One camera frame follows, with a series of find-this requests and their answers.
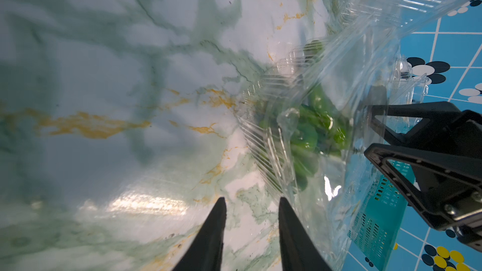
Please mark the clear clamshell container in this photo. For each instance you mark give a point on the clear clamshell container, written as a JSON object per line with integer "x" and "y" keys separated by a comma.
{"x": 361, "y": 66}

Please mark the teal plastic basket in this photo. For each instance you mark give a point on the teal plastic basket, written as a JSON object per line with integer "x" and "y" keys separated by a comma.
{"x": 378, "y": 222}

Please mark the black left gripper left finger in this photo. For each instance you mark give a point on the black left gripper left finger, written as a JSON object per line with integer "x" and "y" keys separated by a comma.
{"x": 205, "y": 252}

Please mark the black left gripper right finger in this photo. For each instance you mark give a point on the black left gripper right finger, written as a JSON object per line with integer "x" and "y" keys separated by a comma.
{"x": 298, "y": 252}

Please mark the green peppers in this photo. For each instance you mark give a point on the green peppers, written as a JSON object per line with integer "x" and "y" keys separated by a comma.
{"x": 315, "y": 128}

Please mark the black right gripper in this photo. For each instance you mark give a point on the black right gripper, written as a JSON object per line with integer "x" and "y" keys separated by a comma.
{"x": 439, "y": 173}

